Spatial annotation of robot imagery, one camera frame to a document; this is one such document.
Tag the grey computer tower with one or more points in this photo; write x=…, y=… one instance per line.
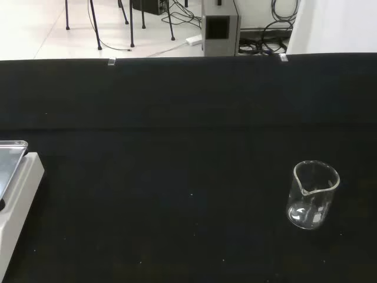
x=232, y=32

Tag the black bench cloth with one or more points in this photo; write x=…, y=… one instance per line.
x=176, y=165

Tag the white power strip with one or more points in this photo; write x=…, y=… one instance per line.
x=194, y=39

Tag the clear cloth clip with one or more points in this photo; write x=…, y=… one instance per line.
x=111, y=61
x=282, y=57

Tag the black equipment box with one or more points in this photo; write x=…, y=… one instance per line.
x=147, y=6

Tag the black tripod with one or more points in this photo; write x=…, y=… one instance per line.
x=95, y=23
x=132, y=26

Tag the white electronic balance steel pan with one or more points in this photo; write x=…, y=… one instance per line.
x=17, y=188

